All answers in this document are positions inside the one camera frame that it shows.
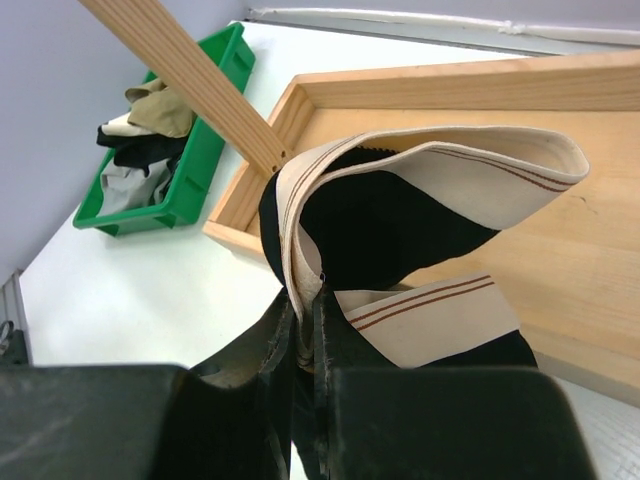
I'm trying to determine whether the black underwear cream waistband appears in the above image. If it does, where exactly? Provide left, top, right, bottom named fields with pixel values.
left=258, top=126, right=590, bottom=370

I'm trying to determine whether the grey underwear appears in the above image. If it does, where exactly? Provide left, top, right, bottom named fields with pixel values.
left=98, top=158, right=172, bottom=216

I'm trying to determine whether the olive khaki underwear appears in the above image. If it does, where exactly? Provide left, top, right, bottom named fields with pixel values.
left=125, top=78, right=196, bottom=138

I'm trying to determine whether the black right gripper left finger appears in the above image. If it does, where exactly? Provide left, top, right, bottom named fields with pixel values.
left=1, top=292, right=295, bottom=479

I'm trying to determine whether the wooden clothes rack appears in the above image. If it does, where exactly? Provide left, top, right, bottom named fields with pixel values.
left=87, top=1, right=639, bottom=400

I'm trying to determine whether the blue striped underwear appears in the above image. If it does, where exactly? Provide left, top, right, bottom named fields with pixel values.
left=153, top=155, right=182, bottom=204

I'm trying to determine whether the beige underwear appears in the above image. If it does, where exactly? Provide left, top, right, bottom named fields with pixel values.
left=99, top=112, right=153, bottom=137

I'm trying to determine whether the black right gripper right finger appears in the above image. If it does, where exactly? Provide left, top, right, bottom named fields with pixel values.
left=312, top=288, right=596, bottom=479

